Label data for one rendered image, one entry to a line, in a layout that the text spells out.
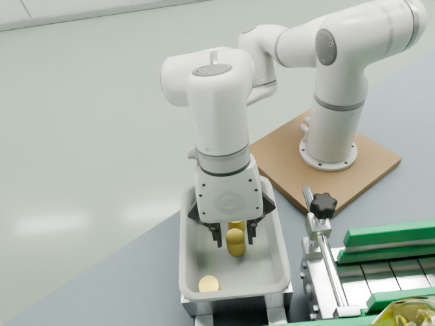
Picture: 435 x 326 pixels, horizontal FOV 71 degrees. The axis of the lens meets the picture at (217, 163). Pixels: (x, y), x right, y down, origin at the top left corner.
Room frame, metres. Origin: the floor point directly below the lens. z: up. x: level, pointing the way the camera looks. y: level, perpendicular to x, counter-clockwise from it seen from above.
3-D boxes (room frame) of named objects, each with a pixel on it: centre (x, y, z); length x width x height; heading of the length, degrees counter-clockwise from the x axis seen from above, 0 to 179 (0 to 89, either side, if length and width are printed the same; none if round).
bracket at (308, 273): (0.14, -0.11, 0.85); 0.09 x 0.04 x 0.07; 176
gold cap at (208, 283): (0.18, 0.05, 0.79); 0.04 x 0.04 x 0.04
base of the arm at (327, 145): (0.47, -0.25, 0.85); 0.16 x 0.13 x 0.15; 22
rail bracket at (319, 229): (0.16, -0.11, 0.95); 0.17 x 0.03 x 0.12; 176
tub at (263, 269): (0.26, 0.00, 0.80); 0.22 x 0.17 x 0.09; 176
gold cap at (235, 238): (0.26, -0.01, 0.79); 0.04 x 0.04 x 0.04
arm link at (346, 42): (0.46, -0.26, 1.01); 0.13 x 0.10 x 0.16; 104
